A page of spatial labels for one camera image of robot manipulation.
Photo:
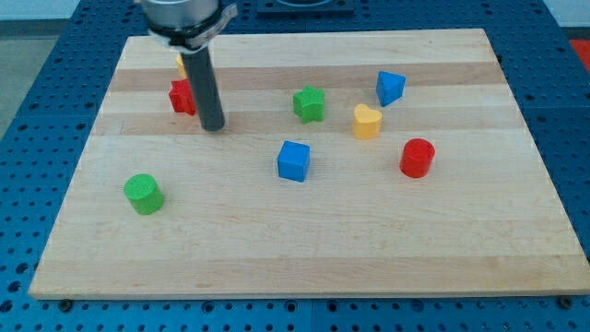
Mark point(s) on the yellow block behind rod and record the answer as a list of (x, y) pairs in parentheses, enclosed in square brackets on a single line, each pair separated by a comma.
[(180, 67)]

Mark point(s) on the yellow heart block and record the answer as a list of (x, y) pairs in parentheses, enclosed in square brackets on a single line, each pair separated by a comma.
[(367, 122)]

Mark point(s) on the light wooden board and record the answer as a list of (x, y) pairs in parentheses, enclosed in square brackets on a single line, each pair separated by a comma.
[(485, 221)]

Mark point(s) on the red star block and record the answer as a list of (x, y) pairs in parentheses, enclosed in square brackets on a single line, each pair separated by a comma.
[(181, 97)]

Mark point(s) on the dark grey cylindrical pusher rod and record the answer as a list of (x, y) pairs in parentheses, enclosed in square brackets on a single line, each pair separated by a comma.
[(201, 76)]

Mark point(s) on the blue triangle block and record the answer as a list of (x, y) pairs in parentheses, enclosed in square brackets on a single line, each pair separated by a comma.
[(389, 87)]

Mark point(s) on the blue cube block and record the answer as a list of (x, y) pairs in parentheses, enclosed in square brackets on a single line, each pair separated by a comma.
[(293, 161)]

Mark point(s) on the blue perforated table plate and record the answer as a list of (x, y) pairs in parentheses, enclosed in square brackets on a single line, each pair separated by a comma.
[(41, 147)]

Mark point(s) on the green star block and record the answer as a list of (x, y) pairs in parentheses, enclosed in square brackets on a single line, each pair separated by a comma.
[(309, 104)]

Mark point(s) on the red cylinder block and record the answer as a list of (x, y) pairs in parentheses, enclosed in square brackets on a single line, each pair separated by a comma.
[(417, 157)]

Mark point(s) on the green cylinder block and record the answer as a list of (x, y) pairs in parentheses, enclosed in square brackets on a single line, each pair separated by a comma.
[(143, 194)]

